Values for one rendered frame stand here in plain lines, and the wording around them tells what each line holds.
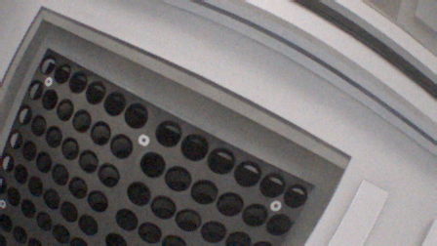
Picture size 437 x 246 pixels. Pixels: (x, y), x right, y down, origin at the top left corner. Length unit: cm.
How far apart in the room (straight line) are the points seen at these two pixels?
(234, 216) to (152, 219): 4
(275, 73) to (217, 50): 3
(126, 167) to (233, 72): 8
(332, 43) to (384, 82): 4
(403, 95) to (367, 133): 5
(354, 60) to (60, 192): 19
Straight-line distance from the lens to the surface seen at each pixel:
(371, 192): 55
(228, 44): 57
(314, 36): 53
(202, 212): 60
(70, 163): 60
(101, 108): 61
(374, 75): 53
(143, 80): 68
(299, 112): 57
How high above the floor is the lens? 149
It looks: 74 degrees down
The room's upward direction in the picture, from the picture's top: 9 degrees clockwise
